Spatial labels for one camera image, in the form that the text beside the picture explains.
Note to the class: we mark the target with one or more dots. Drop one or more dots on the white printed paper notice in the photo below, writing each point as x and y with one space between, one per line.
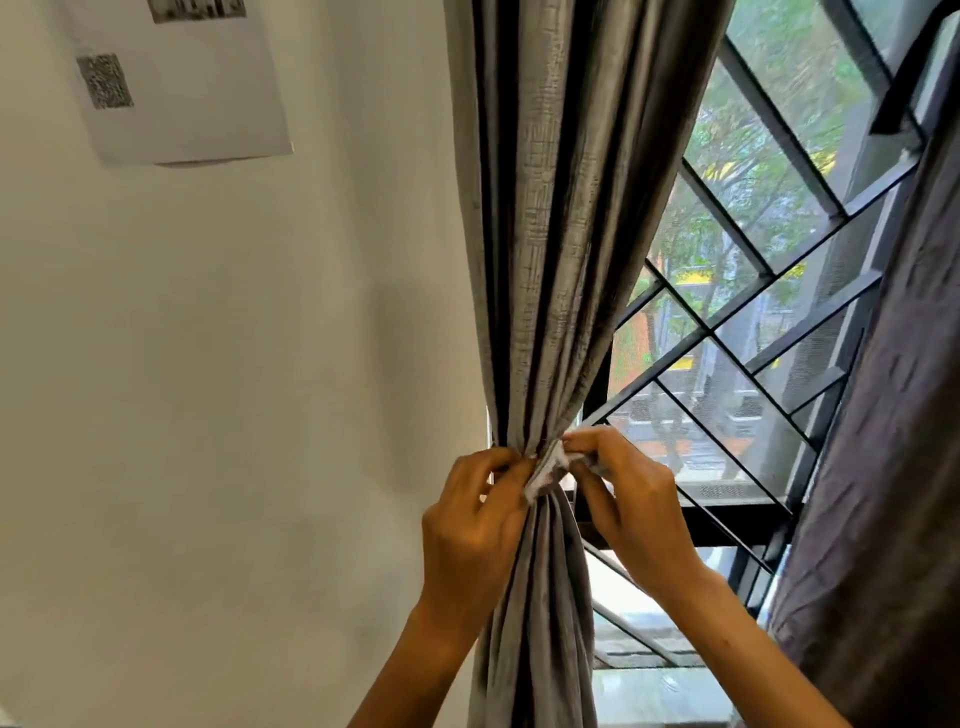
195 105

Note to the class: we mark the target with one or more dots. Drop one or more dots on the person's right hand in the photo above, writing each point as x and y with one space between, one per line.
649 517

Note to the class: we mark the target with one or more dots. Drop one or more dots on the dark brown curtain tie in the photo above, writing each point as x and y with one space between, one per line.
907 75

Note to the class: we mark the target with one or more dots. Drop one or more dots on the person's left hand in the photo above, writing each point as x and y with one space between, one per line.
472 547

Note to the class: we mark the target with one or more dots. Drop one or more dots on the black metal window grille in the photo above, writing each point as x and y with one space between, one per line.
780 131

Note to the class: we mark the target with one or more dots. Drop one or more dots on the grey curtain tieback strap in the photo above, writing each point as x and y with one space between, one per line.
541 472

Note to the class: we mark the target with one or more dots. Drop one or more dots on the dark brown curtain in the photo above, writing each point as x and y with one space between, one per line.
885 487

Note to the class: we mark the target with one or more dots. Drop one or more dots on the green trees outside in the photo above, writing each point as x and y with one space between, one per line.
787 67

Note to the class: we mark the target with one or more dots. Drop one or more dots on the person's right forearm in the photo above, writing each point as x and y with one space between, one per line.
750 660

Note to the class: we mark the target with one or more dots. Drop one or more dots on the grey textured curtain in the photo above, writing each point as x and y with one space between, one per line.
570 187

